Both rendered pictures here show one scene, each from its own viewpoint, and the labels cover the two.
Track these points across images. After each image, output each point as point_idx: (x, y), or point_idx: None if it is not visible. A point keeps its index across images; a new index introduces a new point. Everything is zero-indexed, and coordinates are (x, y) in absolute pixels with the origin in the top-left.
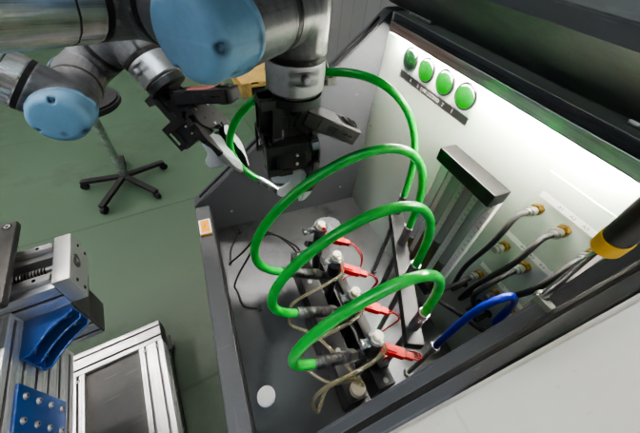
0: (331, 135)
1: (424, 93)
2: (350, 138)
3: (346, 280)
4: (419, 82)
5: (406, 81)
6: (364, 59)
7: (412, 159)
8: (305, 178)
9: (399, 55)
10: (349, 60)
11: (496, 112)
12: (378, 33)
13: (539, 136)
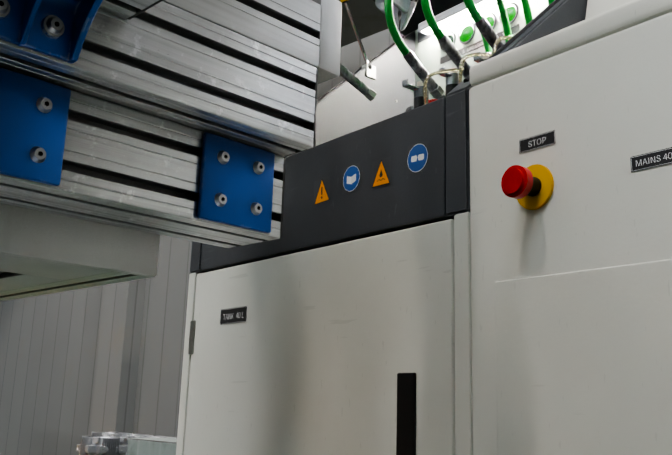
0: None
1: (472, 49)
2: None
3: None
4: (463, 47)
5: (449, 60)
6: (398, 64)
7: None
8: None
9: (434, 51)
10: (384, 59)
11: (536, 0)
12: (406, 45)
13: None
